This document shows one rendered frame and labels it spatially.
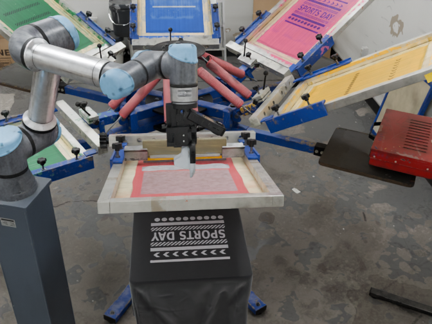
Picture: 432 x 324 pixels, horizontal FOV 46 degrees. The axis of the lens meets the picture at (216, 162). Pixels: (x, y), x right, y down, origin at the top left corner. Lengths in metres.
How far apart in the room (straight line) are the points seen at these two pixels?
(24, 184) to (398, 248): 2.53
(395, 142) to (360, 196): 1.57
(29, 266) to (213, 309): 0.71
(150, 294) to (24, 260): 0.50
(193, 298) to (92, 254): 1.57
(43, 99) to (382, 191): 2.95
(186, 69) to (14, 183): 0.82
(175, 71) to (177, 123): 0.14
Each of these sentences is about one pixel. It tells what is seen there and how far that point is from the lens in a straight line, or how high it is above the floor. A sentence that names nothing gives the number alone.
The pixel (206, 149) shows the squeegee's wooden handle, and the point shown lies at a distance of 2.16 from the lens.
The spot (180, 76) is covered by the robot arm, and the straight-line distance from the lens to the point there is 1.34.
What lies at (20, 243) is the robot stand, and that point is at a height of 1.01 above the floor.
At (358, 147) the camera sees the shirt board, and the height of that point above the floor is 0.95.
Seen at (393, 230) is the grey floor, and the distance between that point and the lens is 3.78.
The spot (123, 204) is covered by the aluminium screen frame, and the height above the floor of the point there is 1.33.
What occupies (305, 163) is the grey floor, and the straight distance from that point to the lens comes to 4.31.
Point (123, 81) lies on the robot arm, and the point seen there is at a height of 1.77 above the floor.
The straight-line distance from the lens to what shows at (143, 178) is 1.96.
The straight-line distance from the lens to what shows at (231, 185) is 1.84.
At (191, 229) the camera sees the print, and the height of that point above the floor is 0.95.
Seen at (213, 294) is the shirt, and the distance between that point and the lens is 1.94.
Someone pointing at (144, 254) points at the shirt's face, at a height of 0.95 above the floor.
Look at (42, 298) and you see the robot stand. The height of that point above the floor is 0.73.
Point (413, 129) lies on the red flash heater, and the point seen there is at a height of 1.10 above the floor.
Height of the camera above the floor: 2.29
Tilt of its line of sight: 33 degrees down
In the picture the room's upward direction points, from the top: 2 degrees clockwise
